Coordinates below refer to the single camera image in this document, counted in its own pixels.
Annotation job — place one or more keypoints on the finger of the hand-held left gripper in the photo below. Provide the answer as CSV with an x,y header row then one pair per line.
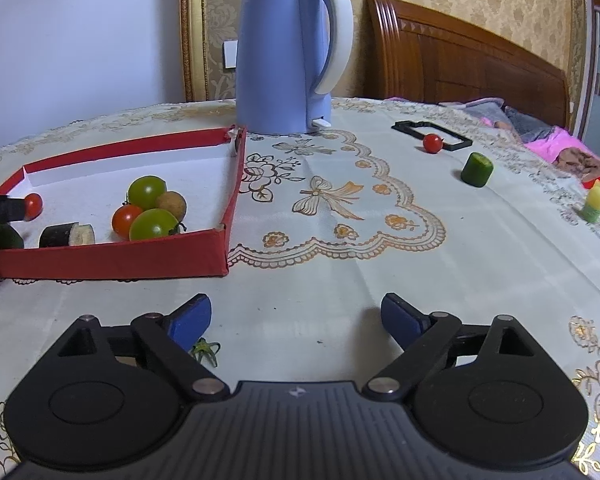
x,y
0,208

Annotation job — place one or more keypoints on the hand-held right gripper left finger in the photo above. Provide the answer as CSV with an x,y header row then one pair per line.
x,y
190,321

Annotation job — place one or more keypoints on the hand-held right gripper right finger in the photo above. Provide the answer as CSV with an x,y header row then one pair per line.
x,y
402,321

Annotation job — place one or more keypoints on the red cherry tomato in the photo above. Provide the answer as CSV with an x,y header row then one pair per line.
x,y
34,206
124,222
432,143

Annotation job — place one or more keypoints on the green tomato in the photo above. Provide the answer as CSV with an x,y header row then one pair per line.
x,y
146,191
152,225

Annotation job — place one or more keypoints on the red cardboard box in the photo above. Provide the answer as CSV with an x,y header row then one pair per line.
x,y
105,261

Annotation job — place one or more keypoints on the brown kiwi back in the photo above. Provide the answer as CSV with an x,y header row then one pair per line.
x,y
172,203

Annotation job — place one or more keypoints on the green tomato stem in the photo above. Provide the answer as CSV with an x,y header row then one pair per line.
x,y
203,347

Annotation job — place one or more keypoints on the dark green cucumber piece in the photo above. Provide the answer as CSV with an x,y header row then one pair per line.
x,y
7,237

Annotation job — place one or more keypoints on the black eggplant piece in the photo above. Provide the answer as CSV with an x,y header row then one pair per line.
x,y
57,236

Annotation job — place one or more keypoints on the pink cloth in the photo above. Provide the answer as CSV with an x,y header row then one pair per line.
x,y
545,149

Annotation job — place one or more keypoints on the yellow green toy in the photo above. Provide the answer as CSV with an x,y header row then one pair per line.
x,y
594,205

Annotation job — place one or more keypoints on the grey cloth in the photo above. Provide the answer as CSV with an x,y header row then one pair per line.
x,y
527,122

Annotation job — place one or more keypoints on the wooden bed headboard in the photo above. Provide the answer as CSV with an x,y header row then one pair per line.
x,y
455,60

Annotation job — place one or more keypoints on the blue electric kettle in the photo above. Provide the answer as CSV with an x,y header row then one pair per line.
x,y
280,60

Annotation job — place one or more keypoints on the black plastic frame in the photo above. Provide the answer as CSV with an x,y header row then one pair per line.
x,y
405,127

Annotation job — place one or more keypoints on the white wall switch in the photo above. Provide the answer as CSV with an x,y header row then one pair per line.
x,y
229,55

